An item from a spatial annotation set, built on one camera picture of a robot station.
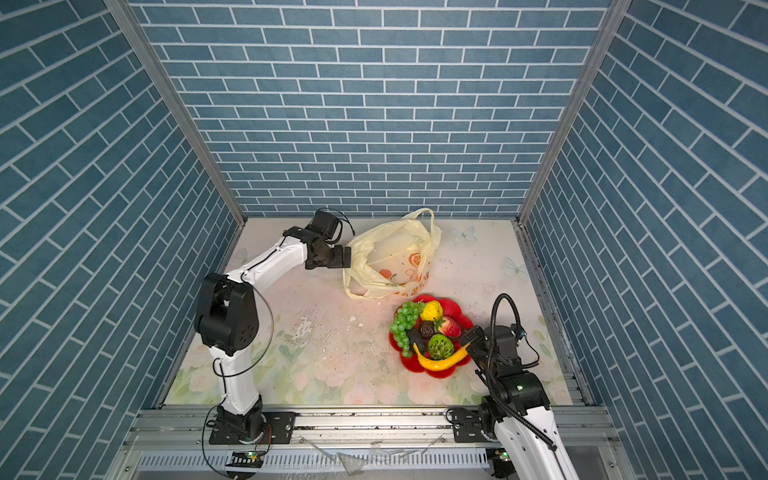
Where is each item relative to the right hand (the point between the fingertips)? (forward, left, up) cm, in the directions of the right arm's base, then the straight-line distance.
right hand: (468, 337), depth 81 cm
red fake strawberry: (+2, +5, +1) cm, 5 cm away
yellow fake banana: (-7, +6, -2) cm, 9 cm away
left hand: (+22, +41, +3) cm, 46 cm away
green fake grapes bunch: (+4, +17, +1) cm, 18 cm away
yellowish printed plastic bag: (+31, +24, -7) cm, 40 cm away
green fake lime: (-3, +8, -1) cm, 8 cm away
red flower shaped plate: (-7, +14, -5) cm, 17 cm away
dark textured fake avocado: (0, +15, -3) cm, 15 cm away
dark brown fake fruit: (+3, +11, -2) cm, 12 cm away
